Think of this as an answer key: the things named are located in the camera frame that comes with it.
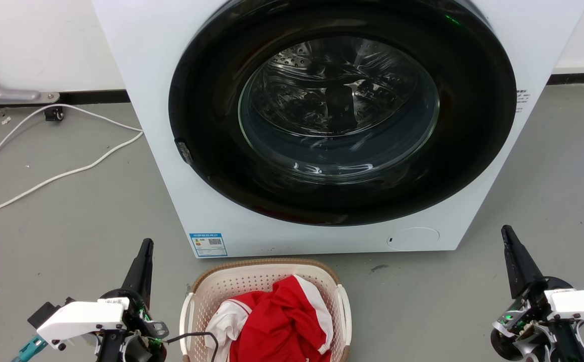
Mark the red and white garment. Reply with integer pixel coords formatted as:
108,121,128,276
205,275,334,362

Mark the grey wall pipe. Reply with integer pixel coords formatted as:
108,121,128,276
0,58,61,105

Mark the blue energy label sticker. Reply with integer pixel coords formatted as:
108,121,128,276
189,232,228,258

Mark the teal cable connector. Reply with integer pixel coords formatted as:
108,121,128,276
12,335,48,362

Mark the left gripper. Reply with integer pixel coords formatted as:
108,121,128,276
95,238,170,362

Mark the beige plastic laundry basket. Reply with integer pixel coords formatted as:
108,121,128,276
179,258,353,362

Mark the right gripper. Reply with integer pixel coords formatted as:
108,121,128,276
490,224,584,362

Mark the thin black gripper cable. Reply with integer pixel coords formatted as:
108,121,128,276
163,331,220,362

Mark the white front-load washing machine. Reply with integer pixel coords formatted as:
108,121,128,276
91,0,584,259

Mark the black round washer door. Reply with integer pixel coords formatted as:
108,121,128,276
168,0,518,227

